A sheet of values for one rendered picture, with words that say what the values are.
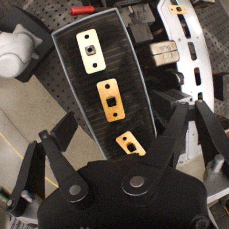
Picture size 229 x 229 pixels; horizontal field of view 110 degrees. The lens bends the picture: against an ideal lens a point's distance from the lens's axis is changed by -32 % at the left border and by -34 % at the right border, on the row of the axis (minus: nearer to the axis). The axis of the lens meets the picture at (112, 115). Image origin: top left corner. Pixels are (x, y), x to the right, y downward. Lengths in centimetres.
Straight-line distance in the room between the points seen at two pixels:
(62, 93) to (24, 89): 116
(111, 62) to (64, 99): 57
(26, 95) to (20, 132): 71
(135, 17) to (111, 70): 19
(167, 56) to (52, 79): 65
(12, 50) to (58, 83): 40
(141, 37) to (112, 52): 11
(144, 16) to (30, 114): 181
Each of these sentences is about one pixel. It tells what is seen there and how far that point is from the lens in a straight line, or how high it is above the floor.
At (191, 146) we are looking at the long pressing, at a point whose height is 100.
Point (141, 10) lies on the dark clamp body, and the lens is 37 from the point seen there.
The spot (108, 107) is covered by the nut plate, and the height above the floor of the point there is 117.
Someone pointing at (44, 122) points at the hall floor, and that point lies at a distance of 181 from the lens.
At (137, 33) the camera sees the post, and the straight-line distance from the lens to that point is 32.
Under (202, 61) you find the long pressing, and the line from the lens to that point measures 53.
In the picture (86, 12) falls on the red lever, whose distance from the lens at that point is 29.
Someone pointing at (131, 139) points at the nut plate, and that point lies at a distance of 28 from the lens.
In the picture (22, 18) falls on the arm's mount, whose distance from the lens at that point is 72.
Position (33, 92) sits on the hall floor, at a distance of 176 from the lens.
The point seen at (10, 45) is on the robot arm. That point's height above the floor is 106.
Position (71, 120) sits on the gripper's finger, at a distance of 19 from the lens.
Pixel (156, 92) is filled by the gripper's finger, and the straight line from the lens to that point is 17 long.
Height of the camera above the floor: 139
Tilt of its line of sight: 69 degrees down
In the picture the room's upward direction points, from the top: 178 degrees clockwise
